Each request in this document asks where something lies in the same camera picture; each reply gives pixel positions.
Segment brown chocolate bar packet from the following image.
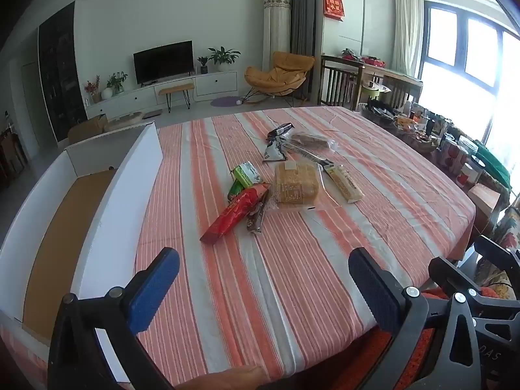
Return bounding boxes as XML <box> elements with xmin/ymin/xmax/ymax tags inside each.
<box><xmin>246</xmin><ymin>189</ymin><xmax>271</xmax><ymax>234</ymax></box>

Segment green plant in white vase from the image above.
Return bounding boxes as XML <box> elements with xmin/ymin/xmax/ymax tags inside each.
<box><xmin>106</xmin><ymin>71</ymin><xmax>128</xmax><ymax>100</ymax></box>

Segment light green snack packet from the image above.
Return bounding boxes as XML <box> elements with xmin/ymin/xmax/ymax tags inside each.
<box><xmin>232</xmin><ymin>162</ymin><xmax>264</xmax><ymax>185</ymax></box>

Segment dark snack bar packet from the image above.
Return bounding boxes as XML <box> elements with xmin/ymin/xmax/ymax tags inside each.
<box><xmin>267</xmin><ymin>123</ymin><xmax>295</xmax><ymax>139</ymax></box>

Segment clear bag of brown strips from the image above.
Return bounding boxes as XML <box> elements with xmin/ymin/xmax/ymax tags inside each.
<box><xmin>284</xmin><ymin>130</ymin><xmax>336</xmax><ymax>155</ymax></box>

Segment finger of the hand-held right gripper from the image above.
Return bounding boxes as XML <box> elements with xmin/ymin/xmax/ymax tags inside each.
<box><xmin>473</xmin><ymin>235</ymin><xmax>520</xmax><ymax>281</ymax></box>
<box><xmin>428</xmin><ymin>256</ymin><xmax>484</xmax><ymax>299</ymax></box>

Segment grey curtain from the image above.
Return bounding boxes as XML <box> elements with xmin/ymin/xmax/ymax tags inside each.
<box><xmin>280</xmin><ymin>0</ymin><xmax>326</xmax><ymax>90</ymax></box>

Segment bread in clear bag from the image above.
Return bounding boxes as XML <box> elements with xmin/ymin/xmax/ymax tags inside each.
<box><xmin>271</xmin><ymin>162</ymin><xmax>326</xmax><ymax>212</ymax></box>

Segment white cardboard box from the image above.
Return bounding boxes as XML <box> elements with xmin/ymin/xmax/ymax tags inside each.
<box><xmin>0</xmin><ymin>122</ymin><xmax>164</xmax><ymax>358</ymax></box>

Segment floral cloth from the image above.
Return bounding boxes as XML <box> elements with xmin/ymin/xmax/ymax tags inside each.
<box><xmin>491</xmin><ymin>207</ymin><xmax>520</xmax><ymax>253</ymax></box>

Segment white television cabinet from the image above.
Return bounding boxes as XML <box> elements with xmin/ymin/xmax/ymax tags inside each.
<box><xmin>85</xmin><ymin>71</ymin><xmax>238</xmax><ymax>120</ymax></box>

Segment black television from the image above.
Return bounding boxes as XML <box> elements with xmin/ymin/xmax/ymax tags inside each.
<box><xmin>133</xmin><ymin>41</ymin><xmax>194</xmax><ymax>85</ymax></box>

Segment black and white triangular packet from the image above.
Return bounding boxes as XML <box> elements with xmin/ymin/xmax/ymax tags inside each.
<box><xmin>262</xmin><ymin>136</ymin><xmax>290</xmax><ymax>163</ymax></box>

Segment red snack packet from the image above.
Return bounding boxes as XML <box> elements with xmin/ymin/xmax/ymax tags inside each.
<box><xmin>200</xmin><ymin>183</ymin><xmax>271</xmax><ymax>245</ymax></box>

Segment dark wooden chair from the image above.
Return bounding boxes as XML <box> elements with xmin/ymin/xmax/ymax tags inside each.
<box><xmin>319</xmin><ymin>55</ymin><xmax>366</xmax><ymax>108</ymax></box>
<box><xmin>382</xmin><ymin>74</ymin><xmax>423</xmax><ymax>110</ymax></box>

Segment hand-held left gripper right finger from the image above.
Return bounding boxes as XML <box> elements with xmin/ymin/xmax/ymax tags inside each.
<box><xmin>348</xmin><ymin>247</ymin><xmax>478</xmax><ymax>390</ymax></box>

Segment pile of assorted groceries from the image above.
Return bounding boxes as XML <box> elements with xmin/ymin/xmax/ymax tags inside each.
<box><xmin>357</xmin><ymin>93</ymin><xmax>484</xmax><ymax>189</ymax></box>

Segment dark wall cabinet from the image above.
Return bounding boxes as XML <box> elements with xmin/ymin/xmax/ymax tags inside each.
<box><xmin>38</xmin><ymin>2</ymin><xmax>88</xmax><ymax>143</ymax></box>

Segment large potted green plant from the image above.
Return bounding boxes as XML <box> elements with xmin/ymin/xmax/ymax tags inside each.
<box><xmin>208</xmin><ymin>46</ymin><xmax>241</xmax><ymax>73</ymax></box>

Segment red wall hanging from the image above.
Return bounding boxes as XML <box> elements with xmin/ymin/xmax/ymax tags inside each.
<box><xmin>323</xmin><ymin>0</ymin><xmax>346</xmax><ymax>21</ymax></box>

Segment yellow-green plastic container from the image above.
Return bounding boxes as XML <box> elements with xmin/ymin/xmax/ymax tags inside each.
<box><xmin>363</xmin><ymin>79</ymin><xmax>386</xmax><ymax>100</ymax></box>

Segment white curtain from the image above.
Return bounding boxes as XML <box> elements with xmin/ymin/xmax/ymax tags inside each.
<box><xmin>393</xmin><ymin>0</ymin><xmax>419</xmax><ymax>78</ymax></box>

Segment orange fuzzy cushion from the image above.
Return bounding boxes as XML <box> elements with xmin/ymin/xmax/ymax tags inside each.
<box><xmin>366</xmin><ymin>288</ymin><xmax>451</xmax><ymax>390</ymax></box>

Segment orange lounge chair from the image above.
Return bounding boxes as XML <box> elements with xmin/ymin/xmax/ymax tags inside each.
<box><xmin>244</xmin><ymin>51</ymin><xmax>315</xmax><ymax>104</ymax></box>

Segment yellow wafer packet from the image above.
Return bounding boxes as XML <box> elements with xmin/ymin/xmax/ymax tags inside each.
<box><xmin>323</xmin><ymin>163</ymin><xmax>364</xmax><ymax>204</ymax></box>

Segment brown cardboard box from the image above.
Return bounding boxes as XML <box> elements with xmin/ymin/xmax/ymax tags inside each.
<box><xmin>67</xmin><ymin>114</ymin><xmax>108</xmax><ymax>145</ymax></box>

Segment red flowers in vase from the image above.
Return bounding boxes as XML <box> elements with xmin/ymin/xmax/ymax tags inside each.
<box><xmin>84</xmin><ymin>75</ymin><xmax>101</xmax><ymax>103</ymax></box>

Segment person's left hand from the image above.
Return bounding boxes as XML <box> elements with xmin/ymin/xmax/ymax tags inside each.
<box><xmin>175</xmin><ymin>365</ymin><xmax>267</xmax><ymax>390</ymax></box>

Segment dark framed window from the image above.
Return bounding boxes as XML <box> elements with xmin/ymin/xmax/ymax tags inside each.
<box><xmin>414</xmin><ymin>0</ymin><xmax>520</xmax><ymax>171</ymax></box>

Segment brown wooden box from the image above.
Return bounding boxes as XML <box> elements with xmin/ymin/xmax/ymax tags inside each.
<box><xmin>467</xmin><ymin>183</ymin><xmax>502</xmax><ymax>232</ymax></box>

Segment standing air conditioner with cover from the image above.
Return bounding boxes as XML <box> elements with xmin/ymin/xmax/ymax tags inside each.
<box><xmin>263</xmin><ymin>0</ymin><xmax>292</xmax><ymax>76</ymax></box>

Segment wooden bench with metal legs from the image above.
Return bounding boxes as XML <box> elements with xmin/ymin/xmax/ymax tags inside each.
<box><xmin>158</xmin><ymin>83</ymin><xmax>195</xmax><ymax>112</ymax></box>

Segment wooden dining table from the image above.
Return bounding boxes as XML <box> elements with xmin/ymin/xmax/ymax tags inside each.
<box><xmin>321</xmin><ymin>55</ymin><xmax>423</xmax><ymax>106</ymax></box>

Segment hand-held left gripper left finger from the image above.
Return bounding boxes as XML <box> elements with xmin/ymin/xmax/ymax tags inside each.
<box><xmin>48</xmin><ymin>247</ymin><xmax>180</xmax><ymax>390</ymax></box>

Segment orange striped tablecloth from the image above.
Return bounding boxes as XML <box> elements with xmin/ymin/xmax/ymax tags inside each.
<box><xmin>0</xmin><ymin>106</ymin><xmax>477</xmax><ymax>390</ymax></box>

